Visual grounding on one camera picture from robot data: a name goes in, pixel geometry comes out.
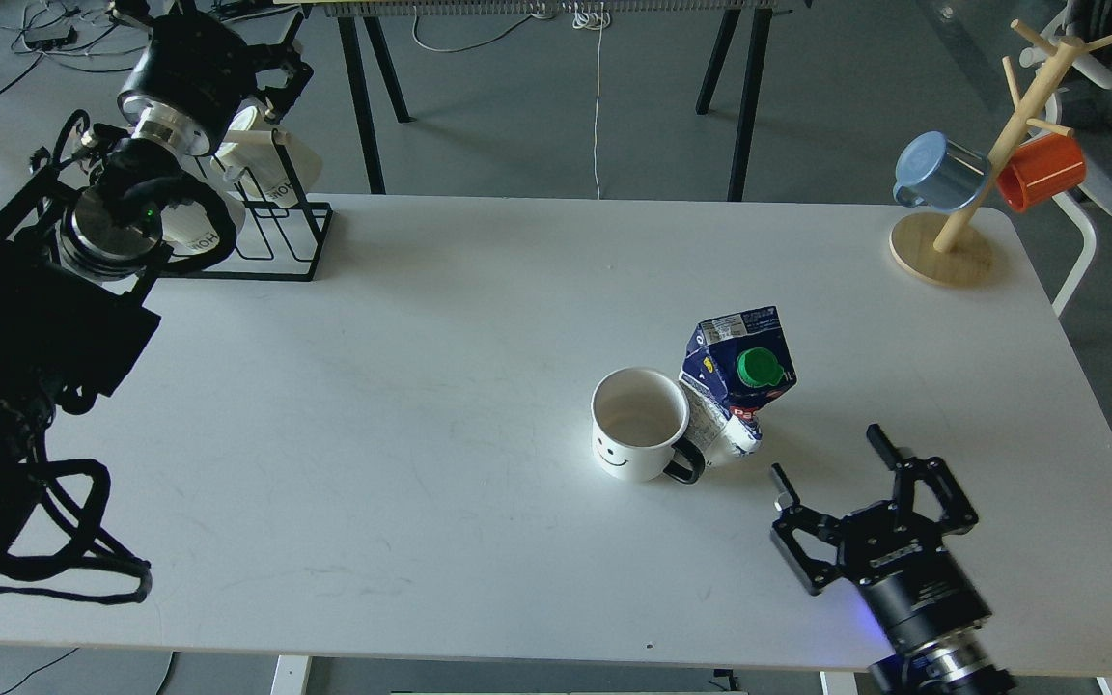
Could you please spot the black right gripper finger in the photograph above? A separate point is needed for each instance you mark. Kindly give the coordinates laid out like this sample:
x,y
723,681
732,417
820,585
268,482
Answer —
x,y
787,500
881,443

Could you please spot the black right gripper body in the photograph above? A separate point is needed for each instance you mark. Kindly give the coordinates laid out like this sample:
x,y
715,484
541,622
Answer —
x,y
894,554

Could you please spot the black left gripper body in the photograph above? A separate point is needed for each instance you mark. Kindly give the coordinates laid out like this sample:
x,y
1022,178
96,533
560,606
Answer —
x,y
195,73

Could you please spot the blue white milk carton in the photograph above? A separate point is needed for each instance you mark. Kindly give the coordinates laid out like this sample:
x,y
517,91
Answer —
x,y
733,366

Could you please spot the white smiley mug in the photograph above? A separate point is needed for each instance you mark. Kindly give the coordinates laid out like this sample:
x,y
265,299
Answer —
x,y
639,418

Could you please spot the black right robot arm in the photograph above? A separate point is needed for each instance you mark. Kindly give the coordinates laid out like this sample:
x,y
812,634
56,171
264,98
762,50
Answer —
x,y
960,666

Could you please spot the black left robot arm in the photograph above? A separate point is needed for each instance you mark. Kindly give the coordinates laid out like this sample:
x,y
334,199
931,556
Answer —
x,y
106,212

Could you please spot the black power adapter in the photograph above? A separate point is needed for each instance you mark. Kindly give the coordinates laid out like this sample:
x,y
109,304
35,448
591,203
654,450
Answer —
x,y
50,37

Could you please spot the black trestle table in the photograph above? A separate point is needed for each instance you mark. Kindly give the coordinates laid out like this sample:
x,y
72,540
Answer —
x,y
636,99

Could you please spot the wooden mug tree stand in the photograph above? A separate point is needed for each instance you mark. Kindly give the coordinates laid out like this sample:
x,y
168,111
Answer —
x,y
944,249

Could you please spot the blue metal mug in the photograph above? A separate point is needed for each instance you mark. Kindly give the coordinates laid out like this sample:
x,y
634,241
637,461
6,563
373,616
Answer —
x,y
937,172

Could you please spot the orange mug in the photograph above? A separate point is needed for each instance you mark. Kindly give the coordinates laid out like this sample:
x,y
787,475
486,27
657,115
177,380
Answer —
x,y
1041,168

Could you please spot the black wire rack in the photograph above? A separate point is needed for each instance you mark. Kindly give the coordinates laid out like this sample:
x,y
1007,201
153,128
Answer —
x,y
275,244

